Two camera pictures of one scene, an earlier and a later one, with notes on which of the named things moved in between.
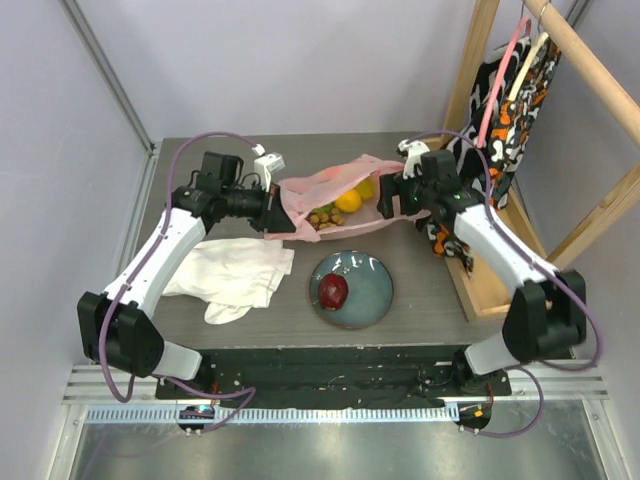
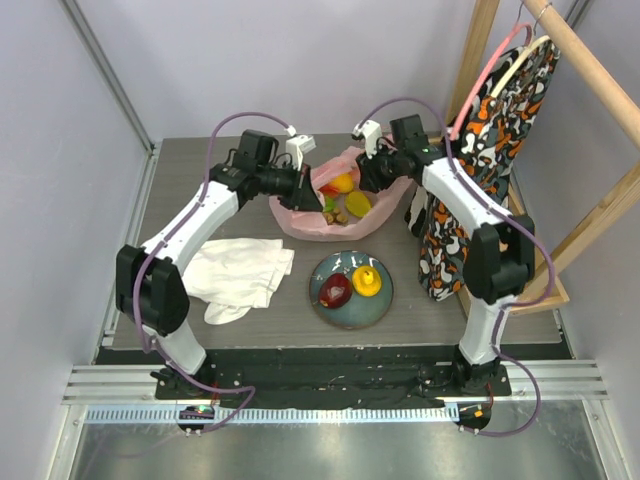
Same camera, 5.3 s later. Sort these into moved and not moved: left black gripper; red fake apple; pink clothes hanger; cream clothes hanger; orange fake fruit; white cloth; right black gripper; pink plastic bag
Moved: right black gripper; orange fake fruit; pink clothes hanger; pink plastic bag; left black gripper; cream clothes hanger
Not moved: red fake apple; white cloth
